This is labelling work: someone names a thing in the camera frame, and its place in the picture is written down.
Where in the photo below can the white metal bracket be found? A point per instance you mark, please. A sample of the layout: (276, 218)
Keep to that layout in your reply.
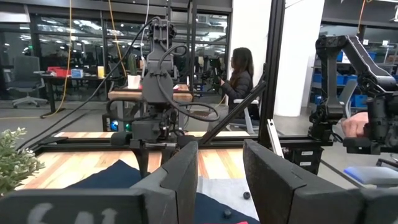
(275, 137)

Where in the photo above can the blue cushion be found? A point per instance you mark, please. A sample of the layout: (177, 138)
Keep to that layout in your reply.
(370, 174)

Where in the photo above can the person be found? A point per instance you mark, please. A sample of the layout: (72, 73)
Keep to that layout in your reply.
(241, 84)

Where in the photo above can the navy blue cloth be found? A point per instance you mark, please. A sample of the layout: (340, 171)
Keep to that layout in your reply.
(109, 180)

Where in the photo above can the dark background desk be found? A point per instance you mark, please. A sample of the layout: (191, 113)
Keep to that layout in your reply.
(74, 81)

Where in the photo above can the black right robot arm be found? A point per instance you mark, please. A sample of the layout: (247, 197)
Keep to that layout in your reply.
(158, 77)

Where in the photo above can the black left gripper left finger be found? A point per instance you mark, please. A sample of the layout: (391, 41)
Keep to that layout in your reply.
(174, 193)

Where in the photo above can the black computer tower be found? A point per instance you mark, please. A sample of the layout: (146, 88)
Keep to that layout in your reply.
(115, 123)

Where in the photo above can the white pillar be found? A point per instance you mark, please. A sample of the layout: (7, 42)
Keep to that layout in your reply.
(298, 62)

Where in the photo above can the white cup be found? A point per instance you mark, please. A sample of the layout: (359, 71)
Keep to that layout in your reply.
(134, 81)

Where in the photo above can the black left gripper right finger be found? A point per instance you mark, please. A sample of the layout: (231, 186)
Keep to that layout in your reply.
(280, 193)

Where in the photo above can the green potted plant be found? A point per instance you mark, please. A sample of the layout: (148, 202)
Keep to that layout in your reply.
(15, 161)

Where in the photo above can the black control box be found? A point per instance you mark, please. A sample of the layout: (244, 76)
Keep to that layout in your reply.
(306, 158)

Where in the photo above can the red cloth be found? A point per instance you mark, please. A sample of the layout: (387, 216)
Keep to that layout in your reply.
(224, 222)

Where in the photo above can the grey cloth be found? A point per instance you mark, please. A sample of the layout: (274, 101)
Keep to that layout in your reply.
(224, 186)

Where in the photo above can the wooden background table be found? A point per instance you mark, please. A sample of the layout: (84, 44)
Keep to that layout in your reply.
(124, 95)

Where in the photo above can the green cactus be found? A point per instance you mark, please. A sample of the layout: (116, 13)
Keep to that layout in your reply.
(132, 63)

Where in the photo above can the grey office chair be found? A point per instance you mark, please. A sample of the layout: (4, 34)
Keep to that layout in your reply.
(26, 77)

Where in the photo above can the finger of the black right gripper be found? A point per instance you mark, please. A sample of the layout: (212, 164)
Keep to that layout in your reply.
(141, 161)
(168, 152)

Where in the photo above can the blue box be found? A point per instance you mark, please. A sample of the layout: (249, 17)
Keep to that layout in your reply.
(77, 73)

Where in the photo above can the yellow container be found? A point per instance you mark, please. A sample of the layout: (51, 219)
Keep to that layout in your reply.
(100, 72)

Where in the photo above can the white chair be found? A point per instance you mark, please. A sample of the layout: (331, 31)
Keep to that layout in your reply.
(248, 102)

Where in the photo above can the red box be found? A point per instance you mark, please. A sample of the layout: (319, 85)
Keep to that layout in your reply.
(59, 72)

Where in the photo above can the black metal table frame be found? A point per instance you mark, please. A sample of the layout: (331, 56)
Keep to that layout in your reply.
(272, 62)

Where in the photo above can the person's hand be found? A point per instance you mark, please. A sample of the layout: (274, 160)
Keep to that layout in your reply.
(354, 124)

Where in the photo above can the dark blueberry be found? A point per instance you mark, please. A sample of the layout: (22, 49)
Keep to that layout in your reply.
(227, 213)
(246, 195)

